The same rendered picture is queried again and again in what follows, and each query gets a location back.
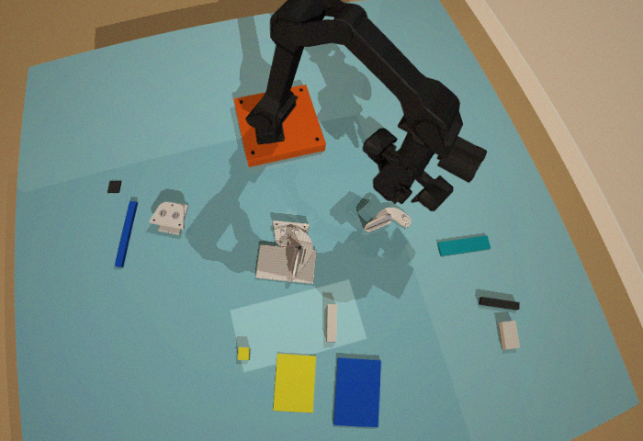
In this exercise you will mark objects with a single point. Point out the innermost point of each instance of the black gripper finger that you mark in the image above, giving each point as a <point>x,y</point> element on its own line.
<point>416,197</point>
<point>382,162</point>

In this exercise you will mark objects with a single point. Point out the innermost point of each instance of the blue long bar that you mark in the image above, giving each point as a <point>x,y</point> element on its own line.
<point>126,232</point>

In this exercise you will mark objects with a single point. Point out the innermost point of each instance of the black rectangular bar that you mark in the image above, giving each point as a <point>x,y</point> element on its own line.
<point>506,304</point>

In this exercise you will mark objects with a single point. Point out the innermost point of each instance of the teal flat bar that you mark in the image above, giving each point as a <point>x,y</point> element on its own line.
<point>465,245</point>

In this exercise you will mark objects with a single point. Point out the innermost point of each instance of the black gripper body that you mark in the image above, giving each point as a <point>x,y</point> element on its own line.
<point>435,192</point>

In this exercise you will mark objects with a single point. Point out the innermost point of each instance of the small yellow block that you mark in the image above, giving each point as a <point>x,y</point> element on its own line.
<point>244,353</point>

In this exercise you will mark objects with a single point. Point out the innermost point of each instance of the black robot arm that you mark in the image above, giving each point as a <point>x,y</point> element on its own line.
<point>431,110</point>

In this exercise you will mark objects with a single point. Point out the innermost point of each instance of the yellow rectangular plate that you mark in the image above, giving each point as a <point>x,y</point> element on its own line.
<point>294,385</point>

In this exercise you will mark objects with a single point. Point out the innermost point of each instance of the blue rectangular plate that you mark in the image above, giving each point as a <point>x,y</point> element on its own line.
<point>357,392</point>

